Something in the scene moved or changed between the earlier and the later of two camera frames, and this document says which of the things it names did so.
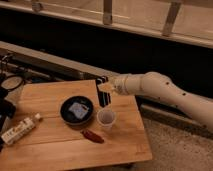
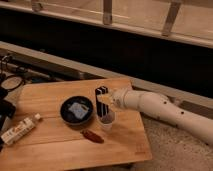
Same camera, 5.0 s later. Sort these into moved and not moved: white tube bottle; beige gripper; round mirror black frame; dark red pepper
Moved: beige gripper
Not moved: white tube bottle; dark red pepper; round mirror black frame
